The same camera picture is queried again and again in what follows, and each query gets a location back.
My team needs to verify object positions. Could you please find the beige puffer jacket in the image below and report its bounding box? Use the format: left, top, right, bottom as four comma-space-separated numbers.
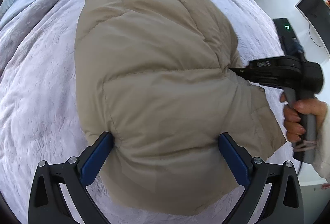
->
74, 0, 285, 216

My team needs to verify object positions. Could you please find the person's right hand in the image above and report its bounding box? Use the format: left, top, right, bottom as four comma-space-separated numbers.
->
283, 98, 328, 143

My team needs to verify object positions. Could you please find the black bar with green light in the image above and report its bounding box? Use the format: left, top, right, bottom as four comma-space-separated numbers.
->
272, 18, 299, 56

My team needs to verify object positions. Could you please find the computer monitor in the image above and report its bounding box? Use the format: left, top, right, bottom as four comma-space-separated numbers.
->
295, 0, 329, 54

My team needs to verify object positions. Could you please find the lavender quilted bedspread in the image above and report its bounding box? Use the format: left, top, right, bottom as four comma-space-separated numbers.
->
1, 0, 291, 223

